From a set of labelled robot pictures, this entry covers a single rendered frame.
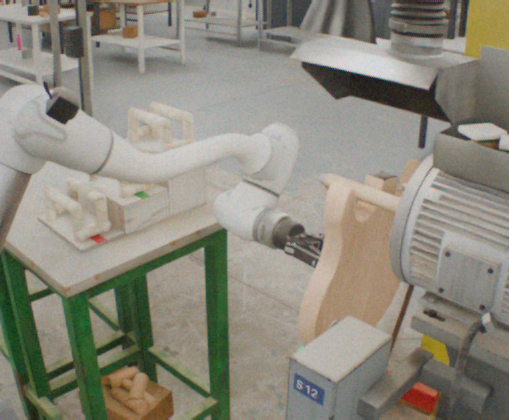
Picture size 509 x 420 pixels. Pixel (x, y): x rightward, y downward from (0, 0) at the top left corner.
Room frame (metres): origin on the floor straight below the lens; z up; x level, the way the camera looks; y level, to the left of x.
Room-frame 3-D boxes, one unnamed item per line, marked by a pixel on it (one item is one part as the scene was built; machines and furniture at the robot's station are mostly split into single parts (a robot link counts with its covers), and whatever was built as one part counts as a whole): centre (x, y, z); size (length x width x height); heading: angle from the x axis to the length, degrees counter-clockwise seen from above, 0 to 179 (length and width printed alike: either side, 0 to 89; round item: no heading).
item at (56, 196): (1.52, 0.52, 1.04); 0.20 x 0.03 x 0.03; 45
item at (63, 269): (1.66, 0.47, 0.55); 0.62 x 0.58 x 0.76; 46
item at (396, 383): (0.80, -0.26, 1.02); 0.19 x 0.04 x 0.04; 136
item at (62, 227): (1.56, 0.49, 0.94); 0.27 x 0.15 x 0.01; 46
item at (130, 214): (1.66, 0.38, 0.98); 0.27 x 0.16 x 0.09; 46
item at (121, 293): (2.03, 0.49, 0.45); 0.05 x 0.05 x 0.90; 46
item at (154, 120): (1.75, 0.30, 1.20); 0.20 x 0.03 x 0.03; 45
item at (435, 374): (0.79, -0.37, 1.02); 0.13 x 0.04 x 0.04; 46
